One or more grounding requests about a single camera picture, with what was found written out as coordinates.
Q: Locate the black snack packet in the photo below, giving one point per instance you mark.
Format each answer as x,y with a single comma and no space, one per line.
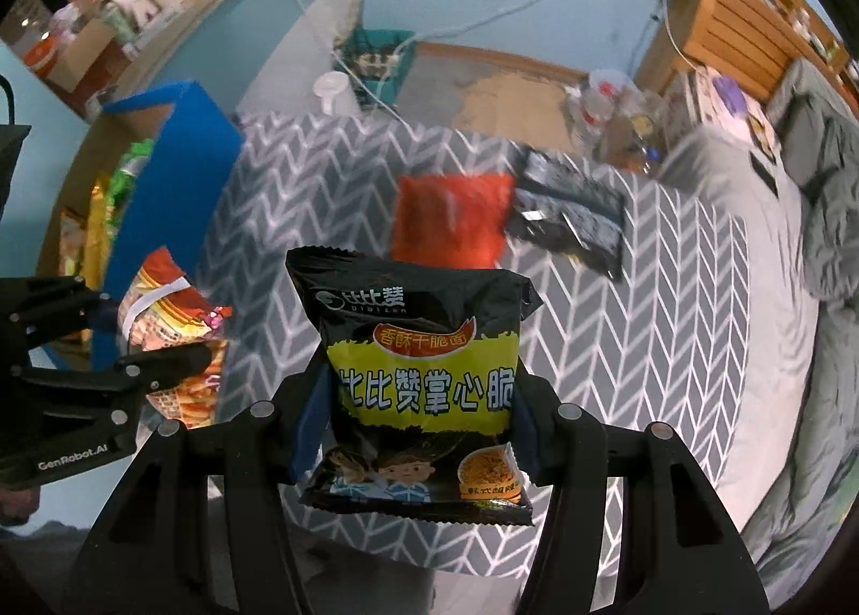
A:
556,207

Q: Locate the green snack bag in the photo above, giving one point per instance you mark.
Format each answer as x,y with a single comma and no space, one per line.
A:
121,185

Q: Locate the person's left hand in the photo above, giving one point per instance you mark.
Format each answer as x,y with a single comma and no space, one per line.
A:
17,506

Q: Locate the gold yellow snack bag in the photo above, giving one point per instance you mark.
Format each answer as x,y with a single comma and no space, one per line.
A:
96,244

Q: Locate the clear plastic water bottle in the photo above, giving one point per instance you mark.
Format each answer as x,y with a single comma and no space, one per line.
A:
593,101

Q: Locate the orange bowl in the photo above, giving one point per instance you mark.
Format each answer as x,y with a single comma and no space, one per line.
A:
42,57

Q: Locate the grey bed duvet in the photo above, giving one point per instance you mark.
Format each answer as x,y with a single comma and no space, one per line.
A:
790,478

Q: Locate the orange white printed snack bag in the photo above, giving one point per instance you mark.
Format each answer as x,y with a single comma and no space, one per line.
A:
162,309

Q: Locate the black yellow noodle snack bag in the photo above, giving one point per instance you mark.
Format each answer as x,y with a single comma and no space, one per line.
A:
423,363

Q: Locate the white electric kettle on floor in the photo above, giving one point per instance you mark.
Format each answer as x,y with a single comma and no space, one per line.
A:
334,91

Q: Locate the red orange snack packet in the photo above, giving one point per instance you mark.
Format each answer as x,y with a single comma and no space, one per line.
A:
451,221

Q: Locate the wooden headboard shelf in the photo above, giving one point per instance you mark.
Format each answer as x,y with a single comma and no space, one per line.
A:
752,41

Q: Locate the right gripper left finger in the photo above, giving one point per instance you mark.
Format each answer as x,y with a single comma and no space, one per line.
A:
149,552

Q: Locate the wooden wall shelf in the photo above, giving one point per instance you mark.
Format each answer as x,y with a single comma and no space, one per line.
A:
127,71

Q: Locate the orange juice bottle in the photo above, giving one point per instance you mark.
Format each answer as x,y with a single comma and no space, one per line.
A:
646,160

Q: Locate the teal basket with power strip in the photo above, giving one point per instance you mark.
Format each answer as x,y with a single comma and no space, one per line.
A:
377,61

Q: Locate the brown cardboard sheet on floor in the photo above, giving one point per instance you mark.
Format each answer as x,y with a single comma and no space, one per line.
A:
517,107

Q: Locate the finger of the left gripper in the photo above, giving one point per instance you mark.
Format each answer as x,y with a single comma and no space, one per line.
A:
38,311
126,383

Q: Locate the blue-rimmed cardboard box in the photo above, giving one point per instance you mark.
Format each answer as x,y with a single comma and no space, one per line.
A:
195,147

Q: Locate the open cardboard box on shelf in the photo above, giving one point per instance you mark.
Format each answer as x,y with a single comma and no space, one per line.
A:
75,60

